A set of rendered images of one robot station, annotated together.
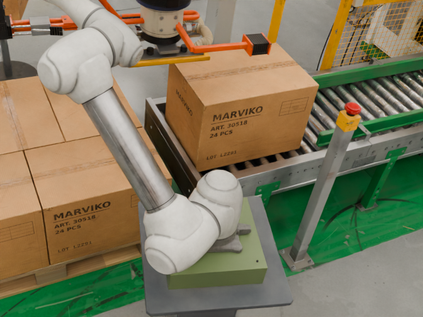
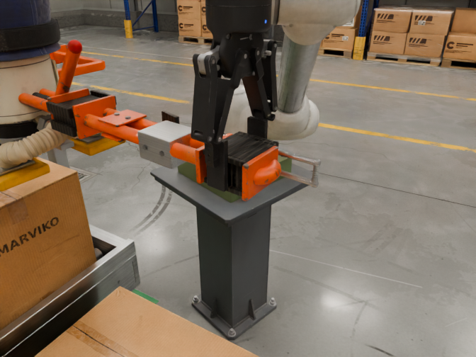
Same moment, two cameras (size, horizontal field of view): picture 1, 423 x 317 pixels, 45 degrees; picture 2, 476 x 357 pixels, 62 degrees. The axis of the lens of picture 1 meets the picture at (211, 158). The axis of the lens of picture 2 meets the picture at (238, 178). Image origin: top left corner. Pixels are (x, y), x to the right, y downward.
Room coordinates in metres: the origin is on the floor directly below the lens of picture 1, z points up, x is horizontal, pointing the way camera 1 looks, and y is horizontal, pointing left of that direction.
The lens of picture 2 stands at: (1.83, 1.25, 1.50)
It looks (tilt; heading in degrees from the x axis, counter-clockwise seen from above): 28 degrees down; 243
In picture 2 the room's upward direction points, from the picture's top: straight up
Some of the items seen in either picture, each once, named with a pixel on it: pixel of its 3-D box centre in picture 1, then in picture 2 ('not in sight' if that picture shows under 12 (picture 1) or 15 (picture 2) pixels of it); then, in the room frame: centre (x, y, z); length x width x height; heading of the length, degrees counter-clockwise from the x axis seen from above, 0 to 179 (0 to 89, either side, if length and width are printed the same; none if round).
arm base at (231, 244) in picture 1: (219, 228); not in sight; (1.20, -0.07, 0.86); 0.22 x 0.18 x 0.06; 102
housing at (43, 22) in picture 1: (39, 26); (168, 143); (1.67, 0.70, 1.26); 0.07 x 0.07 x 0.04; 27
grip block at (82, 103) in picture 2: not in sight; (83, 112); (1.77, 0.51, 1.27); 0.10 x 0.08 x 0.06; 27
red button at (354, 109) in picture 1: (352, 109); not in sight; (1.83, -0.55, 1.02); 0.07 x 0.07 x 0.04
